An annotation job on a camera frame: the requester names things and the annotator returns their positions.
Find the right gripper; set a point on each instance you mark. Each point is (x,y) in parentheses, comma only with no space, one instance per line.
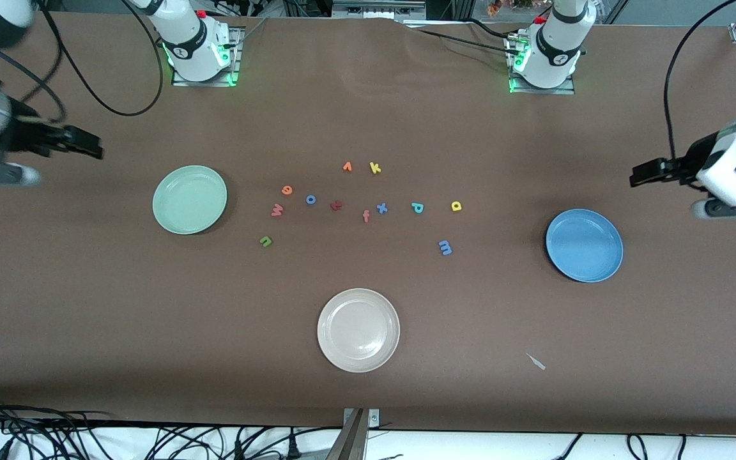
(28,137)

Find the brown table cover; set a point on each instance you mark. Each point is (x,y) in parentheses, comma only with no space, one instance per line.
(406,115)

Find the grey metal beam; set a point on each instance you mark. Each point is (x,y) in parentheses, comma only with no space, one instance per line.
(350,441)

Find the small metal bracket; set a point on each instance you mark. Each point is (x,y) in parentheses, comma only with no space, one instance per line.
(374,418)

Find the white tape scrap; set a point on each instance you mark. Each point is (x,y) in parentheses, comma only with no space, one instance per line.
(537,363)

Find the orange brown background object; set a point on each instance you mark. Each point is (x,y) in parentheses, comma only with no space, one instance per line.
(494,7)

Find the silver metal profile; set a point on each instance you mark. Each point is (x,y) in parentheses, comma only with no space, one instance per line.
(377,9)

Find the blue plate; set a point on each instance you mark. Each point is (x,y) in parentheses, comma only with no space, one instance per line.
(584,246)

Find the black power plug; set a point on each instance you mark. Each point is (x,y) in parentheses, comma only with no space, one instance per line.
(239,450)
(292,447)

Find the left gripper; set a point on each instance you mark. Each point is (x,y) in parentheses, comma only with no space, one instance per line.
(692,161)

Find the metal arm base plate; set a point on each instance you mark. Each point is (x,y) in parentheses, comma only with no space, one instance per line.
(544,91)
(208,84)

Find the green plate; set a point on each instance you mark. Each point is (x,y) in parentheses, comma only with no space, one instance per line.
(189,200)

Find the blue letter m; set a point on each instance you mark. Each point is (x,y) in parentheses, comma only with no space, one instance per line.
(445,247)

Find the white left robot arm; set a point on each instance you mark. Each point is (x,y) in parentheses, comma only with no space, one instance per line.
(556,51)

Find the teal letter p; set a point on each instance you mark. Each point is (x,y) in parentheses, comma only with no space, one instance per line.
(416,207)

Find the salmon red letter w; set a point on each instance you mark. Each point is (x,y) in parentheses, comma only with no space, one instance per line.
(276,210)

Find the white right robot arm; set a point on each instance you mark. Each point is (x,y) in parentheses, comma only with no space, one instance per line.
(189,45)

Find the beige plate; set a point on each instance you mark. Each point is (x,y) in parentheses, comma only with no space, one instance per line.
(358,330)

